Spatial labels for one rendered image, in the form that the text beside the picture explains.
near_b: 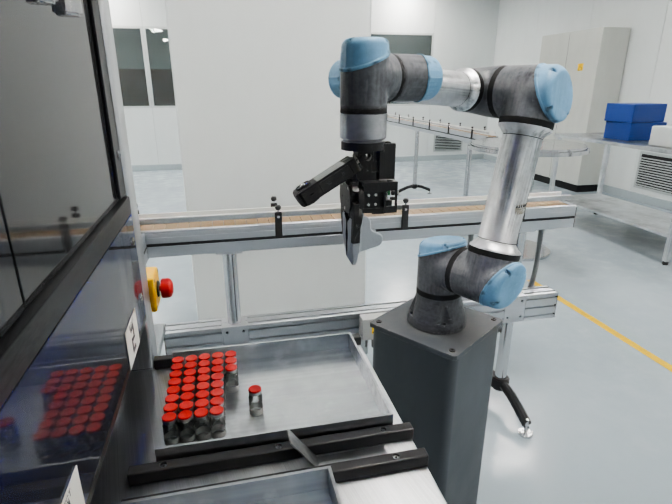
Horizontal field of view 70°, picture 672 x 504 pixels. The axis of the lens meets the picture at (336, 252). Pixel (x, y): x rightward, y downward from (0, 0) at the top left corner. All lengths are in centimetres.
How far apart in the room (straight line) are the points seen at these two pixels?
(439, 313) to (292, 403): 53
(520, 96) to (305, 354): 69
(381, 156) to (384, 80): 12
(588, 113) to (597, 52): 73
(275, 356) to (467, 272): 47
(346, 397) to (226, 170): 155
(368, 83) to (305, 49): 149
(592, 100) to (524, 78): 609
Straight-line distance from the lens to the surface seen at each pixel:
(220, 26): 222
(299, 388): 87
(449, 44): 968
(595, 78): 721
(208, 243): 167
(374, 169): 80
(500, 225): 112
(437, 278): 120
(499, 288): 111
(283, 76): 222
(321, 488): 70
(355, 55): 77
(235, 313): 181
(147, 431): 84
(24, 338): 43
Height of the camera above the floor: 138
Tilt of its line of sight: 19 degrees down
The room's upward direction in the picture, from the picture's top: straight up
